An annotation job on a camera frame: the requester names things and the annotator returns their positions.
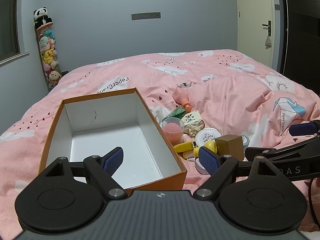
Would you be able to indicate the yellow bulb-shaped bottle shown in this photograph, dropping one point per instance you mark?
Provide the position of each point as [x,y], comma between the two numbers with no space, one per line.
[209,145]

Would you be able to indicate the pink patterned duvet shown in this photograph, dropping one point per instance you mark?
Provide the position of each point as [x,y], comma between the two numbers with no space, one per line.
[232,92]

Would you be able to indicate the small pouch on handle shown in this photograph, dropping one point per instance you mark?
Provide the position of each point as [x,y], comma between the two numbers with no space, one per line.
[268,42]

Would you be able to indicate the cream white door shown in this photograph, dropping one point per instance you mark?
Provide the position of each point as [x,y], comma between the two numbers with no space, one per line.
[251,34]

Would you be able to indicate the white calligraphy box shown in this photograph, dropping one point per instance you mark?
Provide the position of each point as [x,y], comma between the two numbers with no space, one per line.
[191,118]

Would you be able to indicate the panda plush toy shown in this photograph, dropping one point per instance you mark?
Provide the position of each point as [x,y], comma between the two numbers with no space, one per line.
[41,17]

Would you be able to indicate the green gel bottle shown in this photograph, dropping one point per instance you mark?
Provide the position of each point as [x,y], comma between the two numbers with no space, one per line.
[178,112]

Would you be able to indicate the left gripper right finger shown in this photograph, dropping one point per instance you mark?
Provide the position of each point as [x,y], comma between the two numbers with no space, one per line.
[222,171]

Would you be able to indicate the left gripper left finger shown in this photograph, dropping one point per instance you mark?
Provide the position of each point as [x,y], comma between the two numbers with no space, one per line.
[99,172]

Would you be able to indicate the beige crumpled cloth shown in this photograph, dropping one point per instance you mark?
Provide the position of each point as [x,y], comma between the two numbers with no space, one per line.
[193,129]

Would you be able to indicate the grey wall socket strip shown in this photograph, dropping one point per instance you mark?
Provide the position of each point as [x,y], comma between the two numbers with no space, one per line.
[145,16]

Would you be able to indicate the orange cardboard box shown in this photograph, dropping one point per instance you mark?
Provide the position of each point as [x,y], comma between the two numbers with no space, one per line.
[96,124]

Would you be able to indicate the black door handle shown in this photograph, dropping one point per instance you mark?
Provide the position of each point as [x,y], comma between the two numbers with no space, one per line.
[268,27]

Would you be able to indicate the yellow tape measure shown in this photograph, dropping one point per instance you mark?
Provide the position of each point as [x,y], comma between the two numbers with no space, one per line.
[185,146]

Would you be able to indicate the small grey cream jar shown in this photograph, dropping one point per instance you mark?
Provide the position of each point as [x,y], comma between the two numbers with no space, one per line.
[245,141]

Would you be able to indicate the window frame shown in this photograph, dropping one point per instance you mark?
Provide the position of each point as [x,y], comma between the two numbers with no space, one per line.
[12,46]

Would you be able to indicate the plush toy hanging column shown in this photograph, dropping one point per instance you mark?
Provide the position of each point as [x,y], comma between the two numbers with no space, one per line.
[48,55]

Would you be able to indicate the white round tin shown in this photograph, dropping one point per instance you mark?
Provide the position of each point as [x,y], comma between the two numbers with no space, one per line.
[206,134]

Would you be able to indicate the clear cup pink sponge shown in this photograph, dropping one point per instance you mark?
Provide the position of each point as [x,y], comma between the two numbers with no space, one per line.
[173,129]

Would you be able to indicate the brown wooden block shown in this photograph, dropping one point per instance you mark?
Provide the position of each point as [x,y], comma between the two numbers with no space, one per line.
[230,145]

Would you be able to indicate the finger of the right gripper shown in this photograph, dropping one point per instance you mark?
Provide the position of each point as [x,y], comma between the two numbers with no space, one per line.
[309,128]
[310,146]

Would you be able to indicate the pink pump bottle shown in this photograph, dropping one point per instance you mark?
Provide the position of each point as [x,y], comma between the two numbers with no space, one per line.
[180,95]

